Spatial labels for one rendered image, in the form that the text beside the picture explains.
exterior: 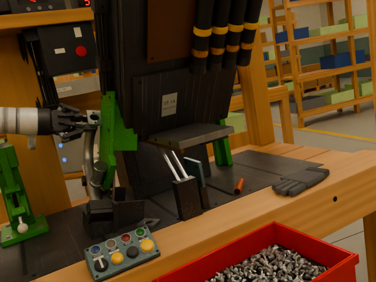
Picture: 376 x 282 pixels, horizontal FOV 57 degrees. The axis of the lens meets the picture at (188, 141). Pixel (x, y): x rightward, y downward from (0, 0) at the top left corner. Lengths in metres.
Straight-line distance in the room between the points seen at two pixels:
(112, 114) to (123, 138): 0.08
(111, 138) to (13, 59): 0.49
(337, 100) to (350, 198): 5.43
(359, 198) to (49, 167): 1.02
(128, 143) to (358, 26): 6.15
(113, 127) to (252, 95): 0.85
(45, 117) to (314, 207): 0.78
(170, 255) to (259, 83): 1.03
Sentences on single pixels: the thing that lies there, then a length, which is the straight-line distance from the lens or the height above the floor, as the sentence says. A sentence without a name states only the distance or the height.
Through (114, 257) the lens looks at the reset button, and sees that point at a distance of 0.79.
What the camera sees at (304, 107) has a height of 0.33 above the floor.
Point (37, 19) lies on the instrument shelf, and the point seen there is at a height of 1.52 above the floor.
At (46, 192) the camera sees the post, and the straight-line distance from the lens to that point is 1.33.
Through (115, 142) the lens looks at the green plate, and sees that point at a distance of 0.96.
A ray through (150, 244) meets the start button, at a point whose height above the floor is 0.93.
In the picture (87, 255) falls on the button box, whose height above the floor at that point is 0.95.
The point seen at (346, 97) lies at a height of 0.32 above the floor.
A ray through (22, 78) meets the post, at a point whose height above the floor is 1.36.
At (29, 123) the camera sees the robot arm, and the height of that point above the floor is 1.23.
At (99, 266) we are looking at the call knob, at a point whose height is 0.93.
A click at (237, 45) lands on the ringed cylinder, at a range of 0.94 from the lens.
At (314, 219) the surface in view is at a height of 0.82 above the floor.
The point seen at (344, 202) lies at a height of 0.83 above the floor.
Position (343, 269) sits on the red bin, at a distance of 0.70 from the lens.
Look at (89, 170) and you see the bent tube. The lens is 1.07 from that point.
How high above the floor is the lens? 1.29
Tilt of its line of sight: 11 degrees down
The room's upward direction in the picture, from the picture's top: 11 degrees counter-clockwise
